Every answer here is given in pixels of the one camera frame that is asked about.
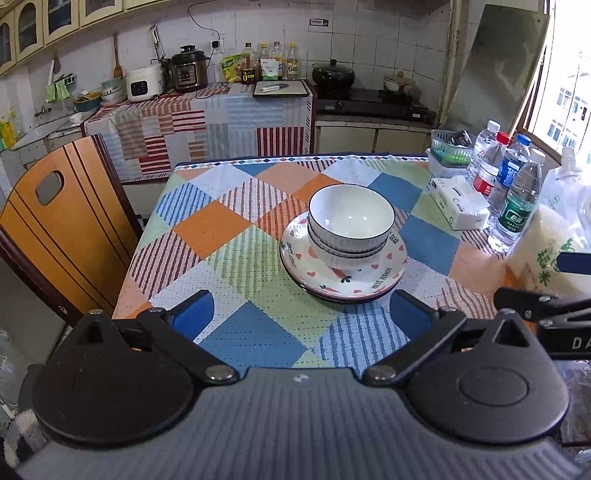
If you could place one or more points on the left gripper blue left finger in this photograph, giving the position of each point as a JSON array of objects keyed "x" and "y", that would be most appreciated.
[{"x": 192, "y": 315}]

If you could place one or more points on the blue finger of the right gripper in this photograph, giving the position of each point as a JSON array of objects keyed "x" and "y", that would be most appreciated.
[{"x": 574, "y": 263}]

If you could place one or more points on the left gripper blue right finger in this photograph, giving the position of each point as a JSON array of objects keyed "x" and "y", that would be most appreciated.
[{"x": 410, "y": 314}]

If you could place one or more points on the white ribbed bowl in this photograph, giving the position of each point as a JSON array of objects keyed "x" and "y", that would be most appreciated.
[
  {"x": 343, "y": 263},
  {"x": 350, "y": 216},
  {"x": 344, "y": 253}
]

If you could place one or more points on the pink bunny carrot plate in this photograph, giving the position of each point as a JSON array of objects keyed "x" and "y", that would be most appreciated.
[{"x": 295, "y": 242}]

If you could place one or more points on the white sun plate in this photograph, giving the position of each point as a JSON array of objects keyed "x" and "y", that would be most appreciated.
[{"x": 345, "y": 286}]

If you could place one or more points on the stacked bowls on counter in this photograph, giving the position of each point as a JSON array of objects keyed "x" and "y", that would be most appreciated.
[{"x": 113, "y": 90}]

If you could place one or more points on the bag of rice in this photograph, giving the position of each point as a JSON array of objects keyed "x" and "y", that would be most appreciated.
[{"x": 561, "y": 224}]

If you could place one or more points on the water bottle green label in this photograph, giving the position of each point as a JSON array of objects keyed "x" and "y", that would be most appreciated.
[{"x": 519, "y": 204}]

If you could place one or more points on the colourful patchwork tablecloth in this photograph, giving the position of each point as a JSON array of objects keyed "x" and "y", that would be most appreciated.
[{"x": 238, "y": 230}]

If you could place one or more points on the white tissue pack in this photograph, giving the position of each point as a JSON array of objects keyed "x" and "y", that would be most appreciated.
[{"x": 463, "y": 207}]

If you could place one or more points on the water bottle blue label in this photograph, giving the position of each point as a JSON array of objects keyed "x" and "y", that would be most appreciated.
[{"x": 515, "y": 157}]

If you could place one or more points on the water bottle red label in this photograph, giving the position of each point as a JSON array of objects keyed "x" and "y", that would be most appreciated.
[{"x": 490, "y": 163}]

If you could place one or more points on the wooden chair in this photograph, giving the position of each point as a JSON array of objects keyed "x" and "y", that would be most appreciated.
[{"x": 69, "y": 231}]

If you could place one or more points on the clear water bottle white cap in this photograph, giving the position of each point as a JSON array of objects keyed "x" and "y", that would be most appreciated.
[{"x": 485, "y": 139}]

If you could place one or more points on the white plastic basket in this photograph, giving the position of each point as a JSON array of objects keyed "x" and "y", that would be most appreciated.
[{"x": 453, "y": 149}]

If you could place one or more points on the striped patchwork counter cloth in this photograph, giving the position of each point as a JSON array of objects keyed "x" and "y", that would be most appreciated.
[{"x": 146, "y": 140}]

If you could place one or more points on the cream lower cabinet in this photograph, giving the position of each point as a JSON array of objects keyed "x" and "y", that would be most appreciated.
[{"x": 341, "y": 134}]

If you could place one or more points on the black gas stove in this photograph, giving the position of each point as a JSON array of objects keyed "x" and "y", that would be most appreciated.
[{"x": 374, "y": 103}]

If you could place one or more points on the small pot on stove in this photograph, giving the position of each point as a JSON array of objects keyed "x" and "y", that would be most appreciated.
[{"x": 398, "y": 83}]

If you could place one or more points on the white rice cooker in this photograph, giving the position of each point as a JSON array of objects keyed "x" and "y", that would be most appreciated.
[{"x": 144, "y": 83}]

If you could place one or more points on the cutting board with knife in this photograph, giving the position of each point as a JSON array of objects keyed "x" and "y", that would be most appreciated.
[{"x": 280, "y": 89}]

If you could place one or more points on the black pressure cooker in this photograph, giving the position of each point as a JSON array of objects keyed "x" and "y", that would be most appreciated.
[{"x": 188, "y": 68}]

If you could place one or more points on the black wok with lid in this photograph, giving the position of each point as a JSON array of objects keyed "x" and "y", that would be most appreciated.
[{"x": 332, "y": 79}]

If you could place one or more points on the yellow snack bag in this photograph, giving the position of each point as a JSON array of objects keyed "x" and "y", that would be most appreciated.
[{"x": 231, "y": 68}]

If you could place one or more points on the oil bottle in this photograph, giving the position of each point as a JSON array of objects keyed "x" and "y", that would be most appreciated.
[{"x": 292, "y": 63}]

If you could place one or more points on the cream wall cabinet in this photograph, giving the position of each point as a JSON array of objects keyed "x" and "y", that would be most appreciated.
[{"x": 29, "y": 26}]

